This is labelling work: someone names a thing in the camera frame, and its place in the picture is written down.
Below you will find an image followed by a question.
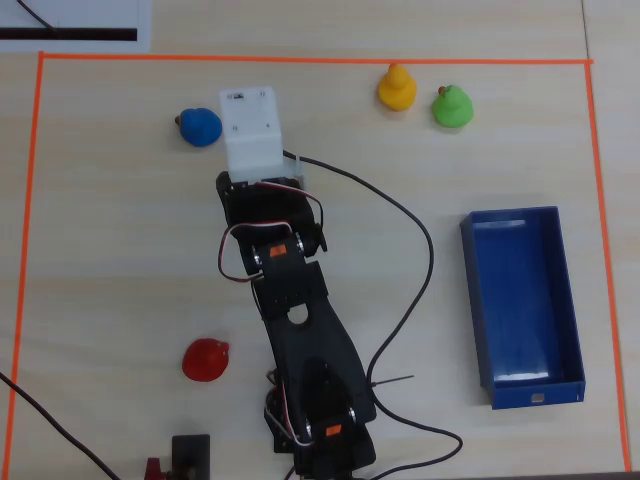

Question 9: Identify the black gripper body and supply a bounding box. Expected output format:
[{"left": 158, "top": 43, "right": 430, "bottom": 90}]
[{"left": 215, "top": 169, "right": 321, "bottom": 221}]

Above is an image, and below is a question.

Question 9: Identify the blue rubber duck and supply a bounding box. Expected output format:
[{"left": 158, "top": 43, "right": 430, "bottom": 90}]
[{"left": 174, "top": 107, "right": 224, "bottom": 148}]

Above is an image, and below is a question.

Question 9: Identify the yellow rubber duck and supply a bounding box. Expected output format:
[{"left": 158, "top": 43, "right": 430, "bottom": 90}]
[{"left": 377, "top": 63, "right": 419, "bottom": 112}]

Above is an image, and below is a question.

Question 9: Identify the red rubber duck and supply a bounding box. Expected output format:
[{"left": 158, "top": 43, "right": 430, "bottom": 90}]
[{"left": 181, "top": 337, "right": 231, "bottom": 384}]

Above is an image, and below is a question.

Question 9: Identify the green rubber duck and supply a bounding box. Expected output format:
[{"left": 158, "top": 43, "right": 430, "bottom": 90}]
[{"left": 431, "top": 84, "right": 475, "bottom": 129}]

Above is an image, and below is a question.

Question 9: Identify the blue plastic box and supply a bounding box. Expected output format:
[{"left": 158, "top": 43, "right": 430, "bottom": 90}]
[{"left": 458, "top": 205, "right": 587, "bottom": 411}]

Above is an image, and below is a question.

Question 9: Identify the orange tape strip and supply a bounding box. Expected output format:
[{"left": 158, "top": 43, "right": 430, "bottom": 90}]
[
  {"left": 2, "top": 52, "right": 46, "bottom": 480},
  {"left": 584, "top": 60, "right": 632, "bottom": 474},
  {"left": 38, "top": 51, "right": 595, "bottom": 66}
]

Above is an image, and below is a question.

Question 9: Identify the white paper with black bar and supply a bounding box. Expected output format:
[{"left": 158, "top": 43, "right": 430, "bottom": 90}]
[{"left": 0, "top": 0, "right": 152, "bottom": 54}]

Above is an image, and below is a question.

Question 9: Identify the white camera box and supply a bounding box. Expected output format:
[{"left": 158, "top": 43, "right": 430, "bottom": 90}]
[{"left": 218, "top": 85, "right": 307, "bottom": 191}]

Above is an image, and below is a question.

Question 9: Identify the red white black servo wire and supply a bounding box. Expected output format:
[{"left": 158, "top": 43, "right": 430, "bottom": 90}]
[
  {"left": 218, "top": 182, "right": 324, "bottom": 284},
  {"left": 264, "top": 369, "right": 316, "bottom": 446}
]

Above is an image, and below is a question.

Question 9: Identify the black camera cable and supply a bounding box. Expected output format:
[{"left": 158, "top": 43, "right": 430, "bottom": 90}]
[{"left": 282, "top": 149, "right": 464, "bottom": 480}]

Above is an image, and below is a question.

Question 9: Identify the black camera stand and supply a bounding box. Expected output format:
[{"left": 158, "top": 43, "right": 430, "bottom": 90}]
[{"left": 171, "top": 433, "right": 212, "bottom": 480}]

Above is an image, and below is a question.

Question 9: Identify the thin black cable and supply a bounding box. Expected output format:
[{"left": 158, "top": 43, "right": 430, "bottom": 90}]
[{"left": 17, "top": 0, "right": 56, "bottom": 31}]

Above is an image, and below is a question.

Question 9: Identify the black stand cable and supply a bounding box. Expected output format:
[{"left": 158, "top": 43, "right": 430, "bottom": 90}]
[{"left": 0, "top": 370, "right": 121, "bottom": 480}]

